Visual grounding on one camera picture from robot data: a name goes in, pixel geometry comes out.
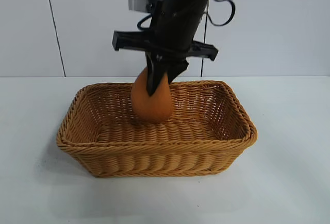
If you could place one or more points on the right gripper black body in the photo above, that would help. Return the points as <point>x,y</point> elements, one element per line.
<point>178,20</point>

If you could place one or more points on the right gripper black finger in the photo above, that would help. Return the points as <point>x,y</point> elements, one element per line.
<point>154,77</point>
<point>178,70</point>

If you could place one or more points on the orange fruit with knob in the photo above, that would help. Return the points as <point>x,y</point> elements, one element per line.
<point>152,108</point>

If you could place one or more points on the woven wicker basket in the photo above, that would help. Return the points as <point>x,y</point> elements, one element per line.
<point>159,144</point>

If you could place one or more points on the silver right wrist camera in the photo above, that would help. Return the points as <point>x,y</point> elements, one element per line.
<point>136,2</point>

